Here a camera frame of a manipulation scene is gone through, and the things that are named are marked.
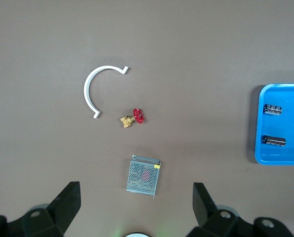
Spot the white curved plastic bracket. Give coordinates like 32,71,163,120
83,65,129,119

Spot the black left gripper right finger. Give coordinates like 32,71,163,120
186,182,294,237

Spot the blue plastic tray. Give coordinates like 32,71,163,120
255,83,294,165

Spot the long dark brown capacitor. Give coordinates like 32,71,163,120
261,135,286,147

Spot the brass valve with red handwheel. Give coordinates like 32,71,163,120
120,108,146,129

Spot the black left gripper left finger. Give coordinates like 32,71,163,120
0,181,81,237

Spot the metal mesh power supply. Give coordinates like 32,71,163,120
126,155,161,199

